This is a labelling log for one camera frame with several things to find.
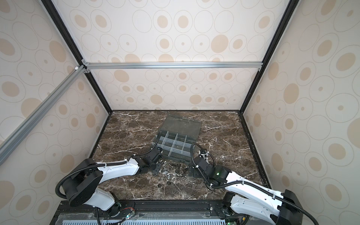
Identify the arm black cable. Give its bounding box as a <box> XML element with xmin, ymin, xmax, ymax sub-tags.
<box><xmin>189</xmin><ymin>142</ymin><xmax>320</xmax><ymax>225</ymax></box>
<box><xmin>55</xmin><ymin>130</ymin><xmax>162</xmax><ymax>200</ymax></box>

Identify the aluminium crossbar back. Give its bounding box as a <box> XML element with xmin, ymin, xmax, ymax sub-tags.
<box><xmin>85</xmin><ymin>61</ymin><xmax>263</xmax><ymax>69</ymax></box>

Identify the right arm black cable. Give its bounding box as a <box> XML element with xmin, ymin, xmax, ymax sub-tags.
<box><xmin>189</xmin><ymin>142</ymin><xmax>320</xmax><ymax>225</ymax></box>

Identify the aluminium crossbar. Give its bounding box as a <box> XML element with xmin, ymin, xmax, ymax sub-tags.
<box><xmin>1</xmin><ymin>65</ymin><xmax>85</xmax><ymax>164</ymax></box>
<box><xmin>85</xmin><ymin>61</ymin><xmax>263</xmax><ymax>69</ymax></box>

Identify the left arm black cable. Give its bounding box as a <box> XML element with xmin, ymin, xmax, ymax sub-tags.
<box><xmin>55</xmin><ymin>130</ymin><xmax>162</xmax><ymax>200</ymax></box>

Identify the aluminium crossbar left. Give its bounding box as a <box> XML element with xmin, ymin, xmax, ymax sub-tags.
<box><xmin>1</xmin><ymin>65</ymin><xmax>85</xmax><ymax>164</ymax></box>

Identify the clear plastic organizer box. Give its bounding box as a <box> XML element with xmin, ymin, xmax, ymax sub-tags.
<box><xmin>152</xmin><ymin>115</ymin><xmax>202</xmax><ymax>165</ymax></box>

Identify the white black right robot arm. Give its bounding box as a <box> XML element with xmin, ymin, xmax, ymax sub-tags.
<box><xmin>190</xmin><ymin>155</ymin><xmax>304</xmax><ymax>225</ymax></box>

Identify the black corner frame post left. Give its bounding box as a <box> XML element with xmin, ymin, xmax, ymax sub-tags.
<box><xmin>40</xmin><ymin>0</ymin><xmax>113</xmax><ymax>114</ymax></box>

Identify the pile of screws and nuts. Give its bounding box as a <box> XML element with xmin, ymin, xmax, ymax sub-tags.
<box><xmin>154</xmin><ymin>159</ymin><xmax>191</xmax><ymax>185</ymax></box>

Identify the black corner frame post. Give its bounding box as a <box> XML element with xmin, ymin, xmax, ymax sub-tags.
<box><xmin>239</xmin><ymin>0</ymin><xmax>300</xmax><ymax>115</ymax></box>
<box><xmin>40</xmin><ymin>0</ymin><xmax>113</xmax><ymax>114</ymax></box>

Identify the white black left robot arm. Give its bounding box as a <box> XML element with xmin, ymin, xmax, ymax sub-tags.
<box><xmin>55</xmin><ymin>146</ymin><xmax>162</xmax><ymax>214</ymax></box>

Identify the black corner frame post right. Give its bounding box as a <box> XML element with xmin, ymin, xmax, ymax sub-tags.
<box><xmin>239</xmin><ymin>0</ymin><xmax>300</xmax><ymax>115</ymax></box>

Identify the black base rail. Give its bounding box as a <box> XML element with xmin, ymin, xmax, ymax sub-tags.
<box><xmin>51</xmin><ymin>200</ymin><xmax>267</xmax><ymax>225</ymax></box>

